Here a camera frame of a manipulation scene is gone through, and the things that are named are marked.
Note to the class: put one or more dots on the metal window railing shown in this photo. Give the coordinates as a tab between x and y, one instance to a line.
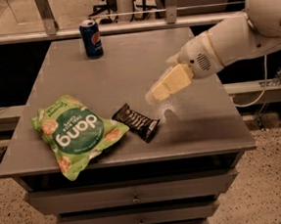
42	20

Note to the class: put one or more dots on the green rice chip bag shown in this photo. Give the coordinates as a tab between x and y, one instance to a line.
75	134

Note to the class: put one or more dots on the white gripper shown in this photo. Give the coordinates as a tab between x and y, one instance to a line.
197	57

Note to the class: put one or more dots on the blue pepsi can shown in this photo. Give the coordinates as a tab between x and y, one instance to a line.
89	31

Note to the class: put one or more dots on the black rxbar chocolate bar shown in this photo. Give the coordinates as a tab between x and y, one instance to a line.
138	123

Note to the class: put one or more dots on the middle grey drawer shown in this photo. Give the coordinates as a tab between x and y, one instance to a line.
148	214

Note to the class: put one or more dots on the grey drawer cabinet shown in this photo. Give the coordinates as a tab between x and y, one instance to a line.
199	130

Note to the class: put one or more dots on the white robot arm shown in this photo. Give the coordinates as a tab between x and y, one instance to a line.
251	33

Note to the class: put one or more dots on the top grey drawer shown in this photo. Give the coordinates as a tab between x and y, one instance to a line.
130	193

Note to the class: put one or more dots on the black office chair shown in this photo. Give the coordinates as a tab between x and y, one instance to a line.
108	7

